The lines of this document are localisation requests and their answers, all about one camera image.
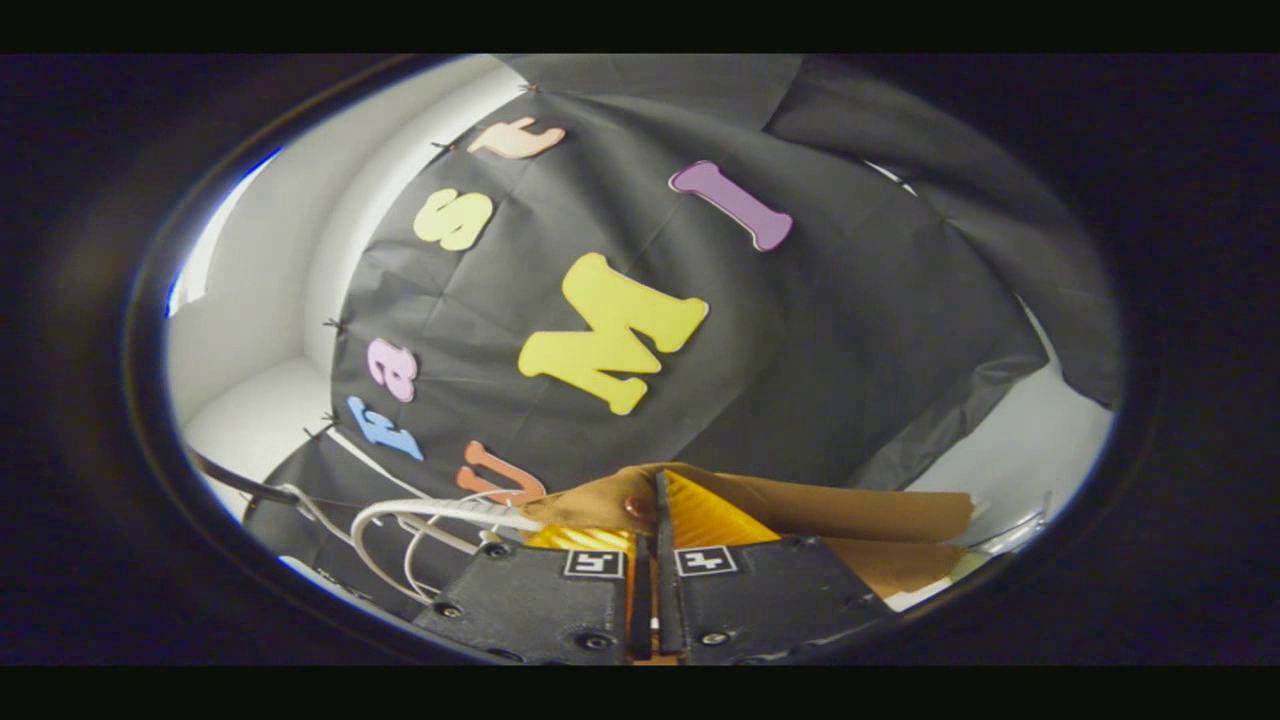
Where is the brown shirt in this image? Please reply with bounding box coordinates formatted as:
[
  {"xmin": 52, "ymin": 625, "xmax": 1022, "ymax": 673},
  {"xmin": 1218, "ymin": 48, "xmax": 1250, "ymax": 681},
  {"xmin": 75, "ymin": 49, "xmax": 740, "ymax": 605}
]
[{"xmin": 520, "ymin": 462, "xmax": 976, "ymax": 601}]

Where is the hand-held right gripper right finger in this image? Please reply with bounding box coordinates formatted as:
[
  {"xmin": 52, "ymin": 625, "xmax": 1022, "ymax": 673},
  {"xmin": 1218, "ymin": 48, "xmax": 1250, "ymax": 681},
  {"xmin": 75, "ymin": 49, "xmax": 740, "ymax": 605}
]
[{"xmin": 654, "ymin": 468, "xmax": 898, "ymax": 666}]

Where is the black backdrop cloth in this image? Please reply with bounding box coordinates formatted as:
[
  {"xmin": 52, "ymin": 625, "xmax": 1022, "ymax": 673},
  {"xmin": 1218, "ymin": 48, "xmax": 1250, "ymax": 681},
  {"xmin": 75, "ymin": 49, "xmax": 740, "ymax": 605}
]
[{"xmin": 245, "ymin": 55, "xmax": 1126, "ymax": 601}]

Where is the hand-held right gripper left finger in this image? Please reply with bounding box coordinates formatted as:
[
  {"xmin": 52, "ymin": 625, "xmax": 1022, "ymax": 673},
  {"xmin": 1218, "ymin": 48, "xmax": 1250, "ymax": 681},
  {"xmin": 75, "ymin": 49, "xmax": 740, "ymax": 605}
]
[{"xmin": 413, "ymin": 523, "xmax": 653, "ymax": 666}]

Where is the black clothes rack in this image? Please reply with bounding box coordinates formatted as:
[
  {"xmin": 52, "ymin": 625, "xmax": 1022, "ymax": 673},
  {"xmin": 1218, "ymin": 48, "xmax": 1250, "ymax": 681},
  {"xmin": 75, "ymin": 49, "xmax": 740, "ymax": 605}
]
[{"xmin": 185, "ymin": 448, "xmax": 353, "ymax": 509}]

